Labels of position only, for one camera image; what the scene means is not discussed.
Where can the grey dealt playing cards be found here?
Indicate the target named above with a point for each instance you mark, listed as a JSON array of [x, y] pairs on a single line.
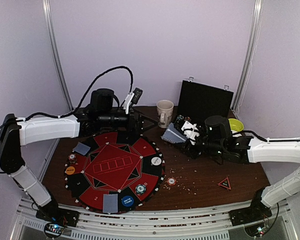
[[81, 148]]

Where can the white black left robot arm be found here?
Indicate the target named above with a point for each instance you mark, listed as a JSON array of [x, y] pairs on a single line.
[[23, 141]]

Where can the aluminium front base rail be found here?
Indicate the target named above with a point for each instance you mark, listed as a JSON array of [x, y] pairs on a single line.
[[206, 223]]

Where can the green white chip stack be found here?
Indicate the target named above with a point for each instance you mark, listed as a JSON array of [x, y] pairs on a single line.
[[140, 189]]

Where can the round red black poker mat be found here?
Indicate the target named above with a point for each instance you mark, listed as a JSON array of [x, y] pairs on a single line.
[[116, 163]]

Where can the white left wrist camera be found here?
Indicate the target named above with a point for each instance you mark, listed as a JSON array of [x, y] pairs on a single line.
[[131, 99]]

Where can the orange white chip stack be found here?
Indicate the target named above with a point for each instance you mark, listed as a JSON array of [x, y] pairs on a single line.
[[171, 181]]

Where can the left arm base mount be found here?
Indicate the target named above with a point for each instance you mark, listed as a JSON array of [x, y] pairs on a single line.
[[51, 212]]

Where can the green plastic bowl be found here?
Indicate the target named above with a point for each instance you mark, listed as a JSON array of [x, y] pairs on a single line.
[[235, 125]]

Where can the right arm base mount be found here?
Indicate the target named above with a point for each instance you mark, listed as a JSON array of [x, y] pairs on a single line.
[[249, 214]]

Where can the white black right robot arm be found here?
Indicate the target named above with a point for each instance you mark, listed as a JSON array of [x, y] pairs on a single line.
[[252, 148]]

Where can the right aluminium frame post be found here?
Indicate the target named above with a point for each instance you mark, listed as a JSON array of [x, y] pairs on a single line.
[[251, 48]]

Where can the cream ceramic mug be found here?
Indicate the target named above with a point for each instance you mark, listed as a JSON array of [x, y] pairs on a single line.
[[164, 112]]

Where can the black red triangular token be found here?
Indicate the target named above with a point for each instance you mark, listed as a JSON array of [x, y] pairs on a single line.
[[225, 183]]

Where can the grey playing card deck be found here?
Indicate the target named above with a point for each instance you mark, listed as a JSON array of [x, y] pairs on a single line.
[[171, 135]]

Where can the white dealer button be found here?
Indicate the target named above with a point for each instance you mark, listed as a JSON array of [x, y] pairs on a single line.
[[156, 161]]

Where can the orange big blind button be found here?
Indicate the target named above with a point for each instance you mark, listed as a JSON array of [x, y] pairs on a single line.
[[70, 170]]

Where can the aluminium corner frame post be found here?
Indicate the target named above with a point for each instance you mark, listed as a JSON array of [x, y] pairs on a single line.
[[55, 53]]

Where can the blue small blind button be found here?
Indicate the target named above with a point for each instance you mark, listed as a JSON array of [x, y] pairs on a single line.
[[127, 201]]

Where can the black poker chip case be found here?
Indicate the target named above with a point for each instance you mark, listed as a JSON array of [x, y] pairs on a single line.
[[199, 101]]

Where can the red white chip stack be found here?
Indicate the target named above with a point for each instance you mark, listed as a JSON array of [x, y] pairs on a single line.
[[72, 158]]

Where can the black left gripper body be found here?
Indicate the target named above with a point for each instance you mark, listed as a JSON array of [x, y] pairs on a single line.
[[106, 118]]

